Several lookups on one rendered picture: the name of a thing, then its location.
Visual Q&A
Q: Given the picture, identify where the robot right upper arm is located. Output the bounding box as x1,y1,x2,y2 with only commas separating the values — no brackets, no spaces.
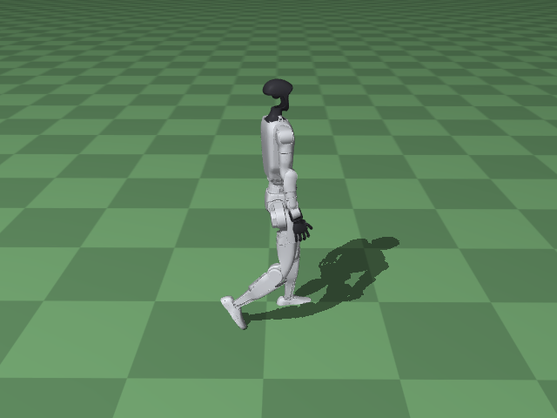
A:
275,125,298,181

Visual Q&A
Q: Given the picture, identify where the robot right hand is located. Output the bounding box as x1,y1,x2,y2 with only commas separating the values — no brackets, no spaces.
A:
288,209,312,242

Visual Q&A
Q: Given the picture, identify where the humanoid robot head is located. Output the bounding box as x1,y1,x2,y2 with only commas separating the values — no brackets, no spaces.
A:
263,79,293,123

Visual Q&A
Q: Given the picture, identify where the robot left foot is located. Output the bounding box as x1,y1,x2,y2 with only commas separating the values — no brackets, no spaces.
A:
277,294,311,306

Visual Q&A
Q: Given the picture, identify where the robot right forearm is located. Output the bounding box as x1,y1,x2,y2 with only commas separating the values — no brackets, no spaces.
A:
282,171,301,219

